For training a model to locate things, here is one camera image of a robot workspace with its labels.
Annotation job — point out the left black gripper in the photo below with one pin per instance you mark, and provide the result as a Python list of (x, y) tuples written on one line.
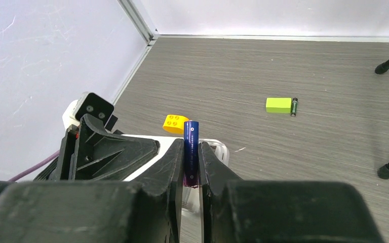
[(148, 209)]

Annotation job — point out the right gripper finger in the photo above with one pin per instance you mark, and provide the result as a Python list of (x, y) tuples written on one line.
[(237, 210)]

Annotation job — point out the purple blue battery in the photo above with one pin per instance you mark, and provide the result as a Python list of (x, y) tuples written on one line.
[(191, 156)]

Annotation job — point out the green battery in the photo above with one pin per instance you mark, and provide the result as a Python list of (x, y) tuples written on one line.
[(294, 106)]

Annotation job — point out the orange round block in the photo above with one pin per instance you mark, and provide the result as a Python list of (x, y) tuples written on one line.
[(174, 124)]

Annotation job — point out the green block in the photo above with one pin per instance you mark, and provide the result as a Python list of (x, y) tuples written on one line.
[(278, 105)]

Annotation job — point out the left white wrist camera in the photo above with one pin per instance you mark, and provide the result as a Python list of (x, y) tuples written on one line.
[(93, 104)]

